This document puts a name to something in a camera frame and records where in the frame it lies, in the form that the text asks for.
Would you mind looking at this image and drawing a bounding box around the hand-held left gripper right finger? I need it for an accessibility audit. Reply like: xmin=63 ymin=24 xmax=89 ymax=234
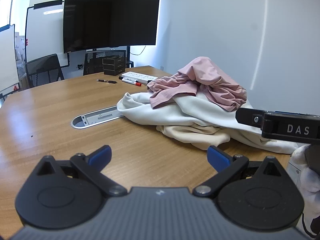
xmin=192 ymin=145 xmax=288 ymax=197

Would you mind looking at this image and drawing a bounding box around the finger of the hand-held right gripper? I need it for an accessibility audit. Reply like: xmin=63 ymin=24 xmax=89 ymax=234
xmin=235 ymin=107 xmax=265 ymax=130

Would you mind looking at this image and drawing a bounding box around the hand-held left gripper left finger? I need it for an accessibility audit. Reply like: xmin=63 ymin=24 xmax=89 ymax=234
xmin=37 ymin=145 xmax=127 ymax=197

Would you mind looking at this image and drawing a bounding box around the pink t-shirt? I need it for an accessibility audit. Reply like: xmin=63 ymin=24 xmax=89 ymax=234
xmin=147 ymin=57 xmax=248 ymax=112

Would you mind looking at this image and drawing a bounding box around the person's right hand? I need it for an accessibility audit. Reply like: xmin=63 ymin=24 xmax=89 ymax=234
xmin=291 ymin=145 xmax=320 ymax=238

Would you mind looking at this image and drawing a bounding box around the cream garment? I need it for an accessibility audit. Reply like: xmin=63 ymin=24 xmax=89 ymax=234
xmin=156 ymin=125 xmax=230 ymax=150

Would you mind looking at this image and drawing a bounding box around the white sweatshirt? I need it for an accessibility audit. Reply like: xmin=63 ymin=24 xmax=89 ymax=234
xmin=117 ymin=90 xmax=300 ymax=154

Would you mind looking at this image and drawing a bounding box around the red capped marker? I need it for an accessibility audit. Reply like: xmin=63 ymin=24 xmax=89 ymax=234
xmin=122 ymin=78 xmax=141 ymax=87

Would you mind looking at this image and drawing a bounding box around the black mesh office chair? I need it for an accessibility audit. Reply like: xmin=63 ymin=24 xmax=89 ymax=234
xmin=25 ymin=54 xmax=65 ymax=88
xmin=83 ymin=49 xmax=127 ymax=76

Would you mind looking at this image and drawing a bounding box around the black monitor stand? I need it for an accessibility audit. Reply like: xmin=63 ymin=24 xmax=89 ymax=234
xmin=127 ymin=45 xmax=134 ymax=68

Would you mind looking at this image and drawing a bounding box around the large whiteboard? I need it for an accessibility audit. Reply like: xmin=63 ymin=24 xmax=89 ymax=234
xmin=25 ymin=0 xmax=69 ymax=68

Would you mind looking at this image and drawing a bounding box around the large black monitor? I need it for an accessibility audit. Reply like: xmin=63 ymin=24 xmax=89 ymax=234
xmin=62 ymin=0 xmax=160 ymax=54

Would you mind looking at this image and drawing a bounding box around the flip chart easel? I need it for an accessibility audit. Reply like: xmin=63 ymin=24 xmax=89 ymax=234
xmin=0 ymin=24 xmax=20 ymax=98

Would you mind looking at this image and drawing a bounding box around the silver table cable hatch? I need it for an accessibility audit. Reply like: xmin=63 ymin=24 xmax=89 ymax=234
xmin=71 ymin=106 xmax=124 ymax=130

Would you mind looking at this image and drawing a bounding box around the black hanging cable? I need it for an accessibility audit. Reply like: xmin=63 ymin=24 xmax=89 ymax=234
xmin=130 ymin=45 xmax=147 ymax=55

